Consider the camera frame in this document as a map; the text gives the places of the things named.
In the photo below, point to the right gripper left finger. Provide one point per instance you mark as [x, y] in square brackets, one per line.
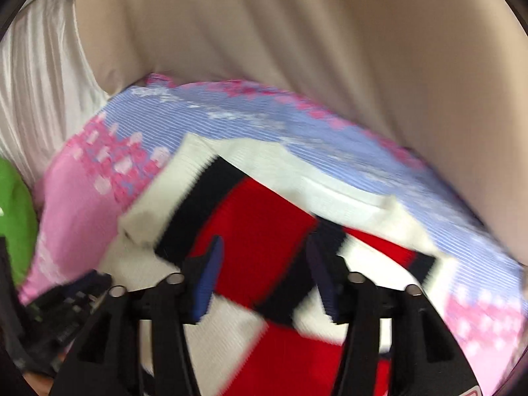
[134, 343]

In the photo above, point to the white red black knit sweater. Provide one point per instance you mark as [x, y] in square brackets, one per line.
[266, 332]

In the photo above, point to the green plush pillow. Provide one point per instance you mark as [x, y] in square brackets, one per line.
[19, 223]

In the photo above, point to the pink floral bed sheet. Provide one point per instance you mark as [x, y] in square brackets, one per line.
[105, 166]

